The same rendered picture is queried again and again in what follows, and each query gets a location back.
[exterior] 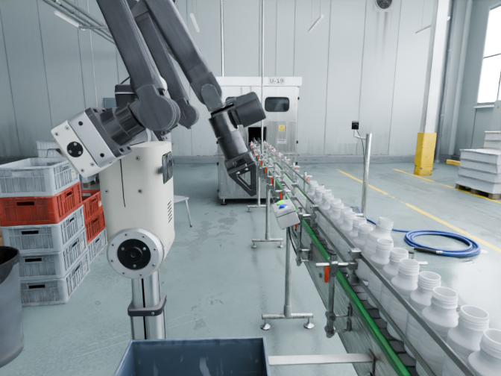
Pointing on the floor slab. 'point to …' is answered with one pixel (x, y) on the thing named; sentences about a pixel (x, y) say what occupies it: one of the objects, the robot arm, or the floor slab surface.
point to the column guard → (424, 154)
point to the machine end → (287, 141)
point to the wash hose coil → (439, 248)
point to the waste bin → (10, 306)
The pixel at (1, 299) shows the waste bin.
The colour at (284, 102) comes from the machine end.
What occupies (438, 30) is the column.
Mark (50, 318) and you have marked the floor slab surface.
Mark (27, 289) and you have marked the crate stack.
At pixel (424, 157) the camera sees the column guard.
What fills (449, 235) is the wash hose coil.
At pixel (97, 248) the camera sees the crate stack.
